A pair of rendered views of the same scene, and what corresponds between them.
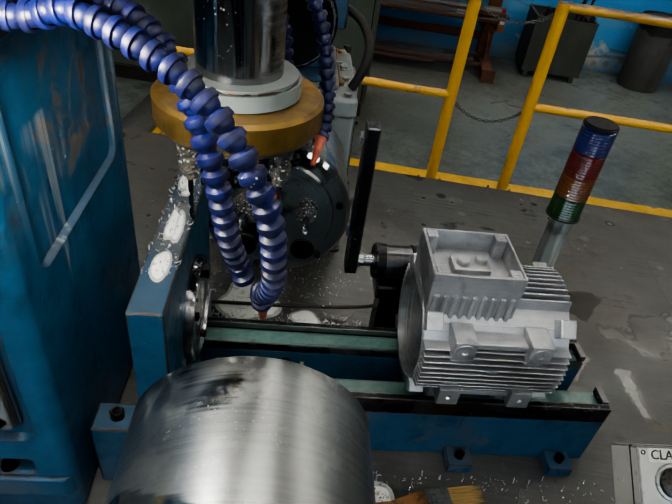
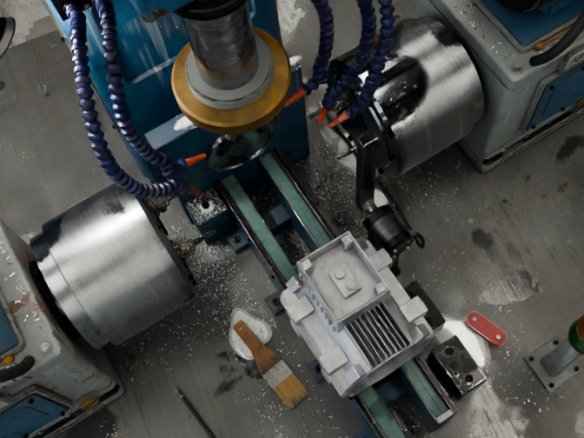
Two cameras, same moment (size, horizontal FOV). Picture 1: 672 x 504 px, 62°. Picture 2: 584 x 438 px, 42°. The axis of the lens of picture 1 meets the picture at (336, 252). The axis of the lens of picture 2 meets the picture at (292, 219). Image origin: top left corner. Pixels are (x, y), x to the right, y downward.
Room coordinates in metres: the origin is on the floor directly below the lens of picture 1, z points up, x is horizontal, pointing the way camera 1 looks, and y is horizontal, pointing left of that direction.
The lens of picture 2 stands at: (0.44, -0.51, 2.28)
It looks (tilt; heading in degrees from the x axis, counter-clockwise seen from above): 67 degrees down; 75
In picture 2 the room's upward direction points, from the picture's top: 10 degrees counter-clockwise
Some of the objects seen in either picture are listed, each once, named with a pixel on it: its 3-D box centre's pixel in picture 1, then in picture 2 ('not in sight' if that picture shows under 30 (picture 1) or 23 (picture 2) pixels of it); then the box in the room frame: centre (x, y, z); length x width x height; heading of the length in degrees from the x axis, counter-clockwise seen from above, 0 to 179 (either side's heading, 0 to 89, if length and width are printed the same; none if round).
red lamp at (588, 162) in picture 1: (585, 162); not in sight; (0.93, -0.42, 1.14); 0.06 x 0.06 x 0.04
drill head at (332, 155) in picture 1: (279, 177); (414, 89); (0.90, 0.12, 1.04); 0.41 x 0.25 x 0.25; 7
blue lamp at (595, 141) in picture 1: (595, 139); not in sight; (0.93, -0.42, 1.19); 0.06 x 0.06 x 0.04
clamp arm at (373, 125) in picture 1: (361, 202); (366, 174); (0.72, -0.03, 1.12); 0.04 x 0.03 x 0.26; 97
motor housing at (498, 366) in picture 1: (476, 325); (355, 317); (0.60, -0.22, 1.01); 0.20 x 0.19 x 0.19; 97
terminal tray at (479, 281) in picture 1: (466, 273); (342, 282); (0.60, -0.18, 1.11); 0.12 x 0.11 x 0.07; 97
